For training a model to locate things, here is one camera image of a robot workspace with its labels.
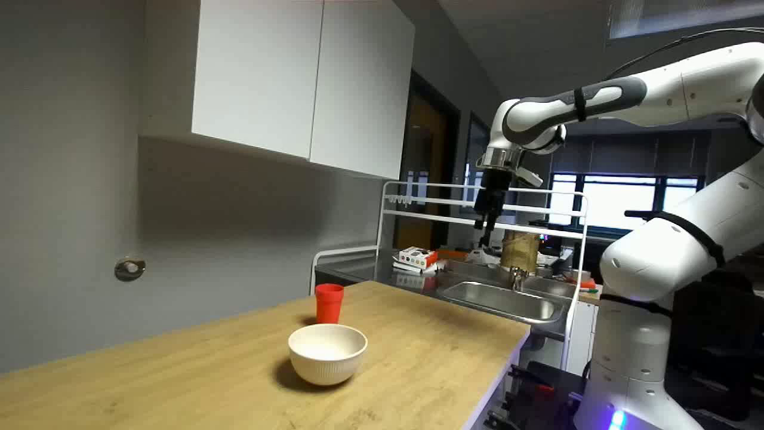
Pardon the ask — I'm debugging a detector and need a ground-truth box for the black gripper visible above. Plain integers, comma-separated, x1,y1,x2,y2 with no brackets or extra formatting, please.
474,145,520,250

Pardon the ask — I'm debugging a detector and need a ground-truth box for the red plastic cup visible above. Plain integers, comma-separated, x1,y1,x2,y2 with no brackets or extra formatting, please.
312,282,345,324

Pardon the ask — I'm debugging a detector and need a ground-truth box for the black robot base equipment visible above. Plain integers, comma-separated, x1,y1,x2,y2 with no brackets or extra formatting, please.
484,361,591,430

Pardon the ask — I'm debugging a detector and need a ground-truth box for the white ceramic bowl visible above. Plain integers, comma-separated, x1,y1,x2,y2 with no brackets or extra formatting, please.
286,322,370,389

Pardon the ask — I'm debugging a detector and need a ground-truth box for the yellow brown sponge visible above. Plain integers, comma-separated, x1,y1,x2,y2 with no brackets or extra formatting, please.
498,232,542,273

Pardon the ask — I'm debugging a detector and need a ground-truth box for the stainless steel sink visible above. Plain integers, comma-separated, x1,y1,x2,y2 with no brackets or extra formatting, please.
431,276,563,326

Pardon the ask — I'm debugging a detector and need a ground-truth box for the red and white box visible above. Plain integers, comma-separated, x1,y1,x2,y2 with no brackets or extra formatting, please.
394,246,442,276

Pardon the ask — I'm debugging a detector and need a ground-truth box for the dark framed door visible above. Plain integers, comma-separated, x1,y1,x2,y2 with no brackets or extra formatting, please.
392,70,464,250

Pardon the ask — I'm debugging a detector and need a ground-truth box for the black office chair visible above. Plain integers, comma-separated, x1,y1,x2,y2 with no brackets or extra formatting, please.
665,265,764,403

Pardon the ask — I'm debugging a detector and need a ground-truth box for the white wire dish rack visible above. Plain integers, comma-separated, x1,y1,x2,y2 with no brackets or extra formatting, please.
307,178,591,377

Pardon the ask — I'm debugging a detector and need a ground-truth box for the window with dark frame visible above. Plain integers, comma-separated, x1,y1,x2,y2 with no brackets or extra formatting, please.
547,170,702,233

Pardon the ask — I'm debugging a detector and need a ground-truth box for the white wall cabinet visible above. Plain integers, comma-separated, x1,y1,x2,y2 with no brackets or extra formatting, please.
140,0,417,181

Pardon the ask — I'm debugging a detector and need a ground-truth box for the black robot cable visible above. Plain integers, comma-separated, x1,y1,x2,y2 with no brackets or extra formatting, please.
610,24,764,80

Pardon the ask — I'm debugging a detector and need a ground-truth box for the round metal wall knob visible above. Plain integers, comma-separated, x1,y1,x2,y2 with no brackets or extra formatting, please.
113,255,148,285

